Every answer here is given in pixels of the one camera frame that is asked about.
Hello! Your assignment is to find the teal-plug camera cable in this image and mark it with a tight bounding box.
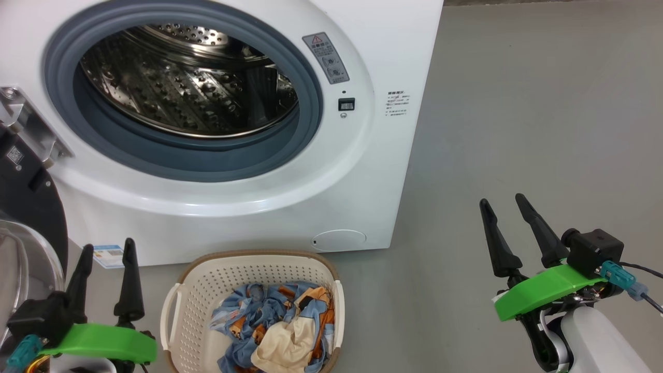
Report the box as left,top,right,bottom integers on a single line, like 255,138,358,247
601,261,663,314
3,334,43,373

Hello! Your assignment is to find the cream plain garment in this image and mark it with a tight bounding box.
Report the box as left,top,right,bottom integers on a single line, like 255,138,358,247
251,317,326,373

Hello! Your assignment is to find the blue bear-print garment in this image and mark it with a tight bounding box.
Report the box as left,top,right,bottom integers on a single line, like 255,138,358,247
209,282,335,373

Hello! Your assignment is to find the grey warning sticker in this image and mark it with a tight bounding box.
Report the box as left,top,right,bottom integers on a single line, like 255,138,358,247
302,32,350,85

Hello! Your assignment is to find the grey rubber door gasket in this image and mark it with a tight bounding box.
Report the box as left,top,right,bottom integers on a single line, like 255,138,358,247
44,0,324,183

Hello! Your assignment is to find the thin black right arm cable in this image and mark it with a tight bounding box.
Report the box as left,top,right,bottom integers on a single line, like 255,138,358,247
619,261,663,274

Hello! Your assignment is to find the steel washer drum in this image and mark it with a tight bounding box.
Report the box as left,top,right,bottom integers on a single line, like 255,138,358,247
80,23,299,139

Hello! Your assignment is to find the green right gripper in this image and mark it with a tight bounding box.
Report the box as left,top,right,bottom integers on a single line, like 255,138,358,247
479,193,607,322

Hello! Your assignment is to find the metal door hinge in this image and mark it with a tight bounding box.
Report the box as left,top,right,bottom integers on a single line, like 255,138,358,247
0,87,74,169

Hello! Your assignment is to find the round white filter cover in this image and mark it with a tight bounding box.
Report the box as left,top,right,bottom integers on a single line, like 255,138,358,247
311,229,367,253

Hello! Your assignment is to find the white front-load washing machine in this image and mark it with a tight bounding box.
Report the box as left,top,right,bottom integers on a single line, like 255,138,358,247
0,0,444,268

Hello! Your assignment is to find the blue energy label sticker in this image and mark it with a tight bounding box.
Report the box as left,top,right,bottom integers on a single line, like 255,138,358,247
93,245,125,269

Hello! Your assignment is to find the teal-plug right camera cable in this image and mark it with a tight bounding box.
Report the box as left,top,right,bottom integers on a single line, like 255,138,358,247
601,261,663,314

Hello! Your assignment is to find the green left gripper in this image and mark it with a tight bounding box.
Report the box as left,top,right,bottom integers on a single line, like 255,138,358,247
39,238,157,363

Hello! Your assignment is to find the cream perforated laundry basket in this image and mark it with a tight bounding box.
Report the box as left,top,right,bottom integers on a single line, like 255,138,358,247
160,250,346,373

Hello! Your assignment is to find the teal-plug left camera cable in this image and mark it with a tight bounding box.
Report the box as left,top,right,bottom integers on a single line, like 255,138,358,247
3,334,43,373

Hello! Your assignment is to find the black round glass washer door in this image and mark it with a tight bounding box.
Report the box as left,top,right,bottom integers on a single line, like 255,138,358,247
0,124,69,358

